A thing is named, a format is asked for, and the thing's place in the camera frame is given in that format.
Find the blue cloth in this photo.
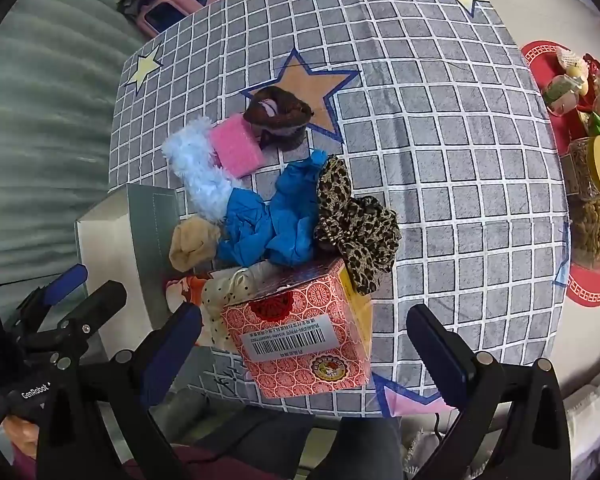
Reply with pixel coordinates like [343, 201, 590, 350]
[267, 149, 328, 267]
[215, 187, 277, 266]

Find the red tray with jars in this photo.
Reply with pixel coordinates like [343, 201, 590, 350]
[520, 40, 600, 308]

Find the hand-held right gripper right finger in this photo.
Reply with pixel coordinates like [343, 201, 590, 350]
[406, 303, 573, 480]

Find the beige sock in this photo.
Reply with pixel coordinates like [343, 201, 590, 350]
[169, 216, 223, 273]

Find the person's left hand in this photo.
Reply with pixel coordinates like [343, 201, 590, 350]
[2, 417, 38, 458]

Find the person's leg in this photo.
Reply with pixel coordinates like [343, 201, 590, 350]
[260, 412, 403, 480]

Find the pink and dark fuzzy scrunchie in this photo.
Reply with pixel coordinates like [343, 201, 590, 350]
[242, 86, 315, 130]

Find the white quilted cloth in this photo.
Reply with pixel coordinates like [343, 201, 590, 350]
[562, 375, 600, 480]

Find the cream polka dot scrunchie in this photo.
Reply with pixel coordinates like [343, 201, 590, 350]
[200, 266, 281, 348]

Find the person's left forearm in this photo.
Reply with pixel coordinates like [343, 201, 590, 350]
[0, 452, 38, 480]

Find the red patterned carton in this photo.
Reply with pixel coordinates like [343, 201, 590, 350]
[220, 257, 376, 397]

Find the glass jar of nuts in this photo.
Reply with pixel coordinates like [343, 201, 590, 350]
[569, 199, 600, 275]

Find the orange white printed cloth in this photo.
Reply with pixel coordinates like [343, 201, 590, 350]
[165, 274, 216, 311]

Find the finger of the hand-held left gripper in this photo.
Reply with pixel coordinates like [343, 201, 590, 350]
[29, 280, 128, 369]
[10, 263, 89, 337]

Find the light blue fluffy scrunchie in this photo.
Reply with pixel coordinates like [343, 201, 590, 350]
[161, 116, 238, 222]

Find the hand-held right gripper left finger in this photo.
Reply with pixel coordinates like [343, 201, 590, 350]
[36, 302, 204, 480]

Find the grey cardboard box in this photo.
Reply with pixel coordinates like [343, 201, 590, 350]
[75, 183, 216, 361]

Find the foam netted fruit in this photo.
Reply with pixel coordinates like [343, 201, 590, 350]
[554, 46, 588, 81]

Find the pale green curtain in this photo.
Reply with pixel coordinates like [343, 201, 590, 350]
[0, 0, 181, 293]

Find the grey grid star printed blanket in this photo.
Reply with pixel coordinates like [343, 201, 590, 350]
[107, 0, 573, 418]

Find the leopard print scrunchie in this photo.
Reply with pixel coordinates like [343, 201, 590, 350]
[312, 155, 402, 297]

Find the green wrapped snack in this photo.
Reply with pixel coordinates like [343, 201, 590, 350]
[542, 75, 583, 113]

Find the pink fuzzy sock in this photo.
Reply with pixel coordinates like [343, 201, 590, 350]
[209, 112, 266, 179]

